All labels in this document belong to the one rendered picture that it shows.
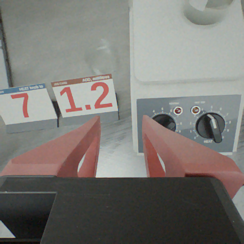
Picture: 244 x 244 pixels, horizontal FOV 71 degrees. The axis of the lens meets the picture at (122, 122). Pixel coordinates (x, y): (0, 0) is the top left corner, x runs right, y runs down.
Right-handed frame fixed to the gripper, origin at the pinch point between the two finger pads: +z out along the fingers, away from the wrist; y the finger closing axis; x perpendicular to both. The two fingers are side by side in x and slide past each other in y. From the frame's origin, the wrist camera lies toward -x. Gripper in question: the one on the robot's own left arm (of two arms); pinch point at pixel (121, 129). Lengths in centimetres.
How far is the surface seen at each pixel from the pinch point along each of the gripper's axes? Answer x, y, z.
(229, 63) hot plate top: -2.3, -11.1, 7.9
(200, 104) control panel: 2.2, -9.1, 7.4
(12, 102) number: 5.4, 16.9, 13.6
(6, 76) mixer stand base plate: 3.3, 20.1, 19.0
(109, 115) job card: 7.1, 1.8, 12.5
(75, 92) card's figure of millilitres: 3.6, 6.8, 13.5
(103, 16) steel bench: -5.1, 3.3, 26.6
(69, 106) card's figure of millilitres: 5.9, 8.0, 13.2
